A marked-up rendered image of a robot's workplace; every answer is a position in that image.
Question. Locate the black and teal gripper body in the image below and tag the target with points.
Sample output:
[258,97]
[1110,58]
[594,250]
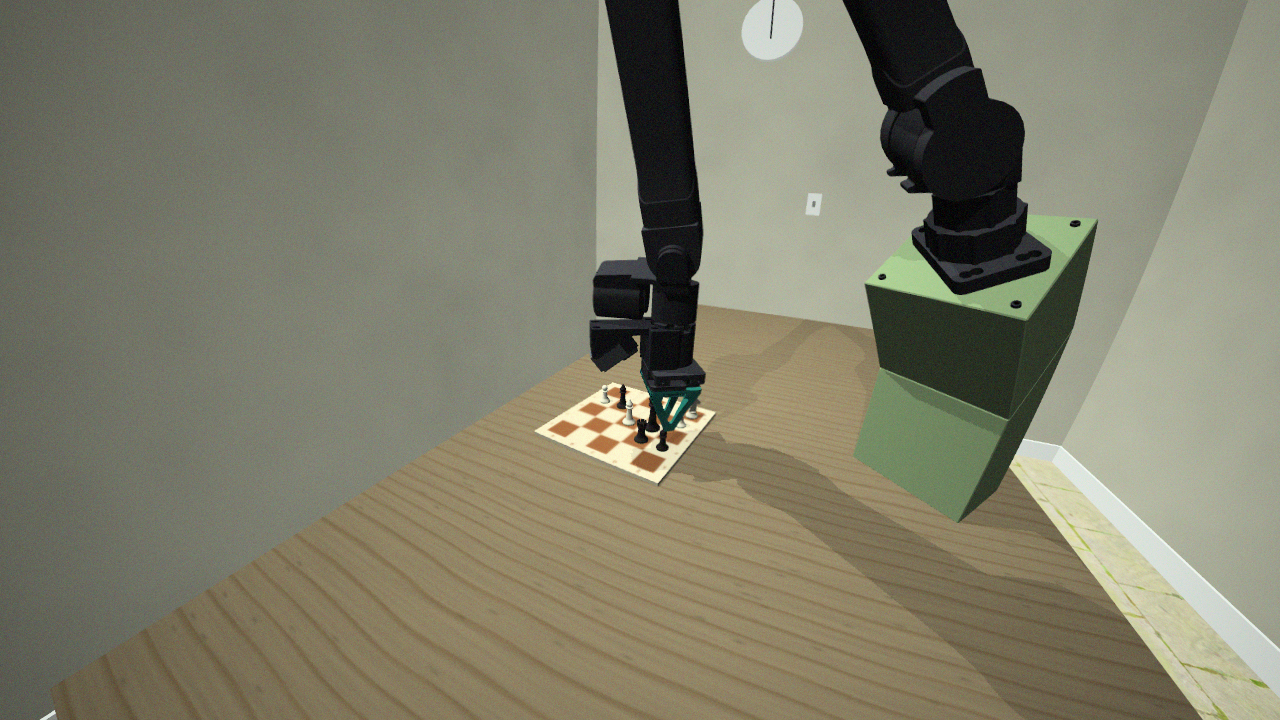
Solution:
[688,373]

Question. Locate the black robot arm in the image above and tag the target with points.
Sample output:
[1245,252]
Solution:
[957,146]

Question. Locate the brown and cream chessboard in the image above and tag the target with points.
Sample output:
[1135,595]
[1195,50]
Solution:
[596,431]

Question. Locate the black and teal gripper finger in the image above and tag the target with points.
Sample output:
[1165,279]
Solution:
[670,403]
[690,395]

